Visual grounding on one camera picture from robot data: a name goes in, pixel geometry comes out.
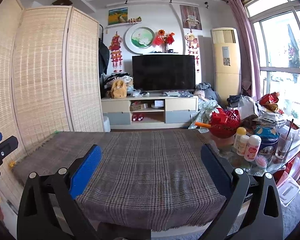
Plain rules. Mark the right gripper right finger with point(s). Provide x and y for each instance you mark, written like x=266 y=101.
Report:
x=263 y=219

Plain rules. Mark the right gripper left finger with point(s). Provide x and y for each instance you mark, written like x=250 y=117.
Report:
x=36 y=216

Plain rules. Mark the pink hairbrush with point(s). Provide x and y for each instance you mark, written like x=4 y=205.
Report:
x=261 y=161

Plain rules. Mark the pink label white bottle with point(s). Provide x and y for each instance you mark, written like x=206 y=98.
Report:
x=252 y=148

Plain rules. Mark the white cream bottle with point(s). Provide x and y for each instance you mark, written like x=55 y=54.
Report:
x=242 y=145

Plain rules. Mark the blue round tin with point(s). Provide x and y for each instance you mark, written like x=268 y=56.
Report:
x=269 y=140

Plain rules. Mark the glass with straw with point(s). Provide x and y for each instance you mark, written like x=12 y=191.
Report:
x=284 y=142

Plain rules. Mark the woven bamboo folding screen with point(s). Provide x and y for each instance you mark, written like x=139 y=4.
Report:
x=48 y=79

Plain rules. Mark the yellow cap lotion bottle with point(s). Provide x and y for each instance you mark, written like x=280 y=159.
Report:
x=241 y=131

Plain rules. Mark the grey plaid table cloth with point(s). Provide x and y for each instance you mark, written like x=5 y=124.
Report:
x=148 y=179

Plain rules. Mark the pink curtain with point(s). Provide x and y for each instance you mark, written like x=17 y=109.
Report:
x=250 y=67

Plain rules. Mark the tan plush backpack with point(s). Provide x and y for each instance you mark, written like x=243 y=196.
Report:
x=118 y=89

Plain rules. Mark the beige tv cabinet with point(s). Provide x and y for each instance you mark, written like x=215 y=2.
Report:
x=153 y=112

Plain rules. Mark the beige standing air conditioner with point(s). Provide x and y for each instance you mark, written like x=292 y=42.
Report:
x=227 y=59

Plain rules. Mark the black flat television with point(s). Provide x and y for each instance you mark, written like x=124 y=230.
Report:
x=155 y=72

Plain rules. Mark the landscape wall painting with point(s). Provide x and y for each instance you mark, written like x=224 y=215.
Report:
x=118 y=16

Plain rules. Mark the round green wall plate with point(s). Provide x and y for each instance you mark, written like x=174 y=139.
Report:
x=139 y=39

